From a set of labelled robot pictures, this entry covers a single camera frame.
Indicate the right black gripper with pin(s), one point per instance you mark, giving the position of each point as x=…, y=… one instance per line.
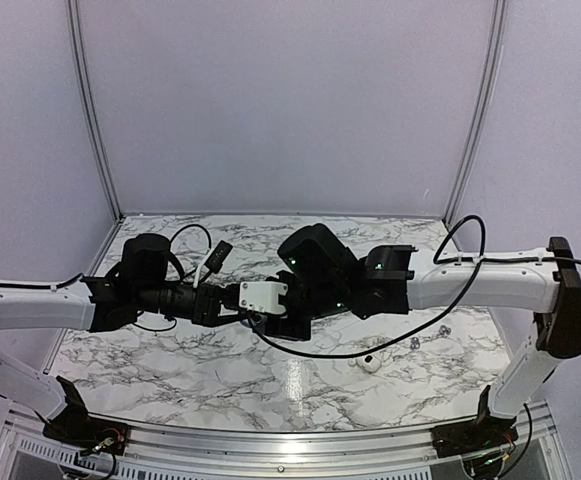
x=272, y=328

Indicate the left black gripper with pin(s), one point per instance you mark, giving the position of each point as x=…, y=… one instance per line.
x=209, y=299

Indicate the purple earbud charging case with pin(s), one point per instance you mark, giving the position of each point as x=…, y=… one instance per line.
x=255, y=321

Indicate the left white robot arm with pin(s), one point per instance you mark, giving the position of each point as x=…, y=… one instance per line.
x=136, y=284

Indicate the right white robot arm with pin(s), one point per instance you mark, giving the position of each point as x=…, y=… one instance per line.
x=323, y=277

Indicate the white earbud case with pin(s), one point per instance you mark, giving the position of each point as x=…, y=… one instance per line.
x=369, y=363

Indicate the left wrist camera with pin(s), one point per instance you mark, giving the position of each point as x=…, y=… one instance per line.
x=215, y=260

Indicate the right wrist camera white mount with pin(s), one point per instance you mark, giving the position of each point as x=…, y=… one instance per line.
x=263, y=297

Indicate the front aluminium rail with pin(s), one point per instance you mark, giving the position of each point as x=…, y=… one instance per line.
x=169, y=452

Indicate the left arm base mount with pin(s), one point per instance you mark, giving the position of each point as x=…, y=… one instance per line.
x=92, y=435

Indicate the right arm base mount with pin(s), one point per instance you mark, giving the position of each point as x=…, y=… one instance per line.
x=470, y=436

